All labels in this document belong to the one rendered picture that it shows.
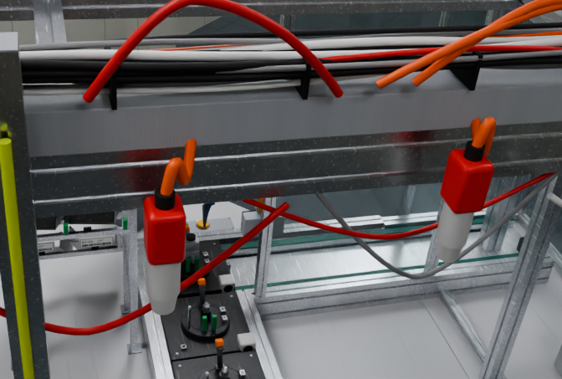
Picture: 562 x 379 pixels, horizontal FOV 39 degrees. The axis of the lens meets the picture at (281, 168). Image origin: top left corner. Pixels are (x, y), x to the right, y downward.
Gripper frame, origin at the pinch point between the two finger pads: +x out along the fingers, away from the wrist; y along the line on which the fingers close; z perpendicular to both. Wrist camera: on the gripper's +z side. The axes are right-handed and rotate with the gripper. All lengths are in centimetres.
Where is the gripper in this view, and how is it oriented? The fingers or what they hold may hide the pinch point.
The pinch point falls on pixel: (191, 217)
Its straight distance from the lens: 240.6
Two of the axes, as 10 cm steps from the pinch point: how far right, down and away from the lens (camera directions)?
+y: 9.6, -0.8, 2.8
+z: 2.8, -0.9, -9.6
